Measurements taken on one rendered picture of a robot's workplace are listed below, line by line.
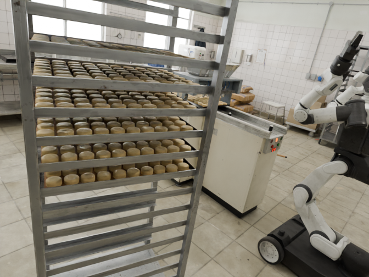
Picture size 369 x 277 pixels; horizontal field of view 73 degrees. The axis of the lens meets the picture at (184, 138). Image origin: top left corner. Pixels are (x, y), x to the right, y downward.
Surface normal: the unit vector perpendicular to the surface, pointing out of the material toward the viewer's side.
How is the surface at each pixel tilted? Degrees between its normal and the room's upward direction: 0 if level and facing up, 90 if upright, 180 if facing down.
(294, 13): 90
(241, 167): 90
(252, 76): 90
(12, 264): 0
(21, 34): 90
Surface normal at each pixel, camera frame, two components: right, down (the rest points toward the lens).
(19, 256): 0.14, -0.92
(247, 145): -0.75, 0.14
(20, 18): 0.46, 0.39
